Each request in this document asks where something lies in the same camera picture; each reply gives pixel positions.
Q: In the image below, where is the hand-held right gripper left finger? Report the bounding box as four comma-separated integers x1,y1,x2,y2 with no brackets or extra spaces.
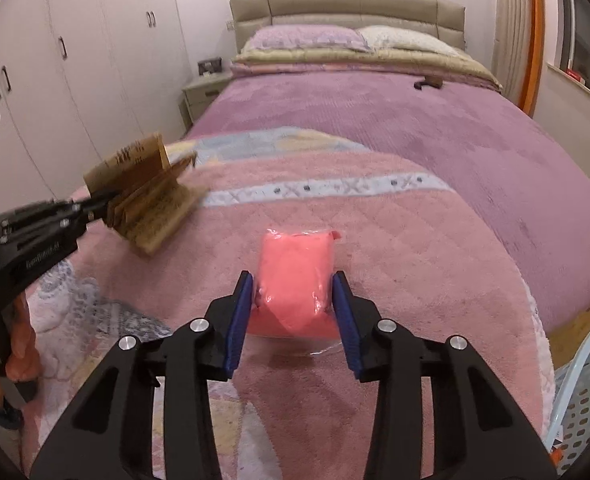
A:
30,270,254,480

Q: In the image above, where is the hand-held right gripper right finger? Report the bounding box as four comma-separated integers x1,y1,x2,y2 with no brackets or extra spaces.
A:
331,270,558,480

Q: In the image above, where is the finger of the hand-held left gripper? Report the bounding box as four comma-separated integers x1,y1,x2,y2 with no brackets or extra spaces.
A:
72,193,118,212
77,204,122,224

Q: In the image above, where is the brown cardboard box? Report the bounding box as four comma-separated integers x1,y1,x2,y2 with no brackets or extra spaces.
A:
84,132,210,259

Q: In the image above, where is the pink plastic packet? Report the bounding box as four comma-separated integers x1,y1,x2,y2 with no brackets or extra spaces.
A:
245,228,340,346

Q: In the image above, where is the light blue plastic basket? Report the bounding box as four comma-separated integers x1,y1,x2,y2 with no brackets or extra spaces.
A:
542,322,590,467

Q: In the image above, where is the person's left hand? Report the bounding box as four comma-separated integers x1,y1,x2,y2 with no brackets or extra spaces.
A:
0,294,39,411

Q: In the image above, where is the pink patterned blanket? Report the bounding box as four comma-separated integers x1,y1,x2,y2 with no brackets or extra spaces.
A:
20,127,558,480

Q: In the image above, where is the beige nightstand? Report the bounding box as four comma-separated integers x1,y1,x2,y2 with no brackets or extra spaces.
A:
181,71,233,128

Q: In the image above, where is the white wardrobe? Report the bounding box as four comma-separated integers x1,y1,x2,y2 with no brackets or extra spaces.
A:
0,0,236,201

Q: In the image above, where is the purple bedspread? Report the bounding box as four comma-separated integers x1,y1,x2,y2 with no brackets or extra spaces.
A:
185,67,590,333

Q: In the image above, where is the folded beige quilt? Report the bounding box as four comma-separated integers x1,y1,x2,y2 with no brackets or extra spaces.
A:
230,47,503,92

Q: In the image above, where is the purple pillow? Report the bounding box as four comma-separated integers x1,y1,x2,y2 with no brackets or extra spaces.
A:
242,25,373,56

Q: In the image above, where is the white patterned pillow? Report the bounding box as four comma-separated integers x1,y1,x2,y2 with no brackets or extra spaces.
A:
357,25,463,58

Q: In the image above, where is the beige padded headboard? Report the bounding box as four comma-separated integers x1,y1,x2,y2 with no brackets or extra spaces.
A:
229,0,468,56

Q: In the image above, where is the white windowsill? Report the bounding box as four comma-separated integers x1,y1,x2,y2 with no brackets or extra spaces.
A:
540,62,590,131

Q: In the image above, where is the beige curtain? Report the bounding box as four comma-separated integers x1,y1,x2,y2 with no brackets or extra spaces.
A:
495,0,546,113

